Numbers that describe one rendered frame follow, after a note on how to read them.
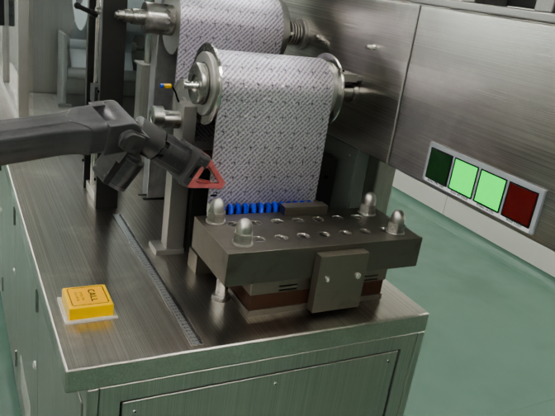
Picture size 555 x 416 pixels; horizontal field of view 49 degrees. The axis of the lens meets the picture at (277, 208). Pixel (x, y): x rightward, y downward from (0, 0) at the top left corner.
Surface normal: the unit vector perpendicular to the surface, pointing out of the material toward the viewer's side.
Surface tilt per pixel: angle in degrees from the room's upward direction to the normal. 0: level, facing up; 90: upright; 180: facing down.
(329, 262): 90
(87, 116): 21
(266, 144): 90
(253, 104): 90
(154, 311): 0
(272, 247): 0
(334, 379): 90
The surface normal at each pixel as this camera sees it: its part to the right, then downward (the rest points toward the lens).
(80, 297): 0.14, -0.93
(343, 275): 0.45, 0.37
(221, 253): -0.88, 0.04
